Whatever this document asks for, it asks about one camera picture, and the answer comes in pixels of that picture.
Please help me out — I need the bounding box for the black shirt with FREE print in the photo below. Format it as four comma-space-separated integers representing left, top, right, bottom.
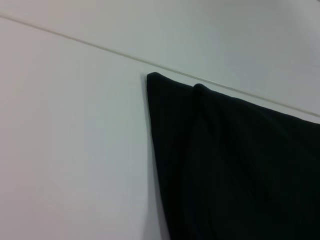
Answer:
146, 71, 320, 240

